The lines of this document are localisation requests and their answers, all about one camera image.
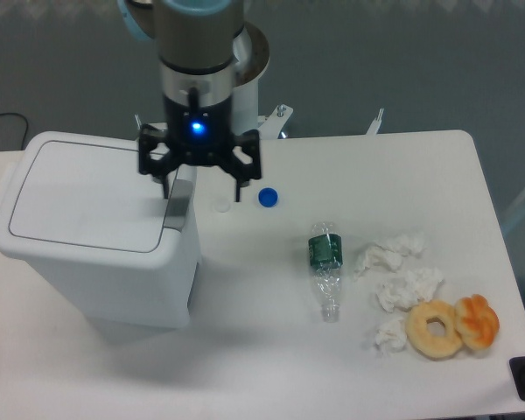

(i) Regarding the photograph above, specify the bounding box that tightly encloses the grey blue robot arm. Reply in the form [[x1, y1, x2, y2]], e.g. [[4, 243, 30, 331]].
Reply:
[[117, 1, 268, 198]]

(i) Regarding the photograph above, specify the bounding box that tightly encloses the middle crumpled white tissue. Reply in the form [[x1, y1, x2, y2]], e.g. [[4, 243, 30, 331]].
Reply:
[[365, 268, 445, 313]]

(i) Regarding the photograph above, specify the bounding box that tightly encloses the orange twisted bread roll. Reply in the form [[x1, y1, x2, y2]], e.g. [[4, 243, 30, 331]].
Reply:
[[454, 294, 500, 351]]

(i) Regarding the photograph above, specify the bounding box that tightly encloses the upper crumpled white tissue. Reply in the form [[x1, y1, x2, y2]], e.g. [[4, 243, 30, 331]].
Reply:
[[353, 232, 426, 280]]

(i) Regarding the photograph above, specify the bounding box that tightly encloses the black floor cable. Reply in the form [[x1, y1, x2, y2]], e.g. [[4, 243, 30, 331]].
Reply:
[[0, 111, 30, 145]]

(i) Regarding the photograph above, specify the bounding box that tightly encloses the white bottle cap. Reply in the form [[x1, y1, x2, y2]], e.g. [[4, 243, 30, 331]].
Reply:
[[213, 199, 231, 214]]

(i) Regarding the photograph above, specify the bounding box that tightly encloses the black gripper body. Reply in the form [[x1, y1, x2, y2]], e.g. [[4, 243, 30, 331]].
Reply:
[[164, 97, 236, 167]]

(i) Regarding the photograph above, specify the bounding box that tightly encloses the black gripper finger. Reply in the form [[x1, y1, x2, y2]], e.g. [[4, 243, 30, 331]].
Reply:
[[137, 123, 184, 199], [216, 129, 263, 202]]

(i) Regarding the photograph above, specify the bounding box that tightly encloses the blue bottle cap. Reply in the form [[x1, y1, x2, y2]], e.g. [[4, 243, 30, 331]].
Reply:
[[257, 187, 279, 208]]

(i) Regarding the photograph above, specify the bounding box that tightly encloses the ring doughnut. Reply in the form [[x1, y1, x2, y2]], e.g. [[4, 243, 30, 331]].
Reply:
[[405, 299, 463, 360]]

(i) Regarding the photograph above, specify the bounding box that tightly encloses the lower crumpled white tissue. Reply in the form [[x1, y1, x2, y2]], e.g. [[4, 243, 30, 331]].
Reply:
[[370, 316, 408, 358]]

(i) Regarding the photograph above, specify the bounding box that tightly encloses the white plastic trash can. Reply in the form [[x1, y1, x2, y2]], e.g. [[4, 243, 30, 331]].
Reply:
[[0, 131, 201, 328]]

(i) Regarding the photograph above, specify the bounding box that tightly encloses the white trash can lid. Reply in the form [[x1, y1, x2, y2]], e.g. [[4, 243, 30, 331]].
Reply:
[[7, 138, 174, 255]]

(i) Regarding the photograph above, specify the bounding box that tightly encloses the crumpled white tissue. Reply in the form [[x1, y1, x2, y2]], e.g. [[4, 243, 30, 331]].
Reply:
[[370, 316, 408, 358], [353, 232, 426, 280], [365, 268, 445, 313]]

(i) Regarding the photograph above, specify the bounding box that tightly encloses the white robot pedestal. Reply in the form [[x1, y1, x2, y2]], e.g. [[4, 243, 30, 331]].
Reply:
[[232, 21, 270, 135]]

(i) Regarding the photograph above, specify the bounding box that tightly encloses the crushed clear plastic bottle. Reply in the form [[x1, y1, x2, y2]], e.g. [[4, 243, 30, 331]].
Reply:
[[307, 221, 344, 323]]

